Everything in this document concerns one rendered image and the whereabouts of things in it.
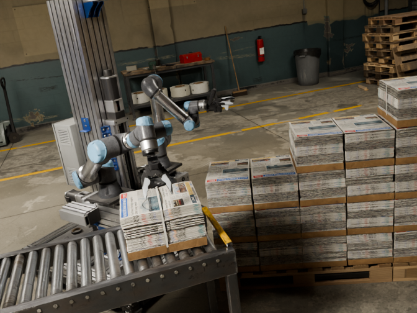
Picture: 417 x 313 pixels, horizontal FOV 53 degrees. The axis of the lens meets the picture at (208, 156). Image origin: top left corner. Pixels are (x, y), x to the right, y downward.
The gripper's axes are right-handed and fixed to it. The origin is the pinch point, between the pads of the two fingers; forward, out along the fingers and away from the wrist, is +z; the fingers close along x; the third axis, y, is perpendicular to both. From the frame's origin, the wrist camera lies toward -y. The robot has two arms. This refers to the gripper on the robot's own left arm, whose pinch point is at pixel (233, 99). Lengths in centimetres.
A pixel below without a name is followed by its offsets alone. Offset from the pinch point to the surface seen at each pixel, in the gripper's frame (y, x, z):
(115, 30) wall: 30, -546, -293
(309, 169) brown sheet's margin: 32, 48, 49
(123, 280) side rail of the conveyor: 23, 151, -36
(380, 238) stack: 83, 52, 91
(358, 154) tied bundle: 25, 45, 77
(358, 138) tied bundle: 15, 43, 77
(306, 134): 11, 41, 48
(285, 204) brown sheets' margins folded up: 54, 53, 33
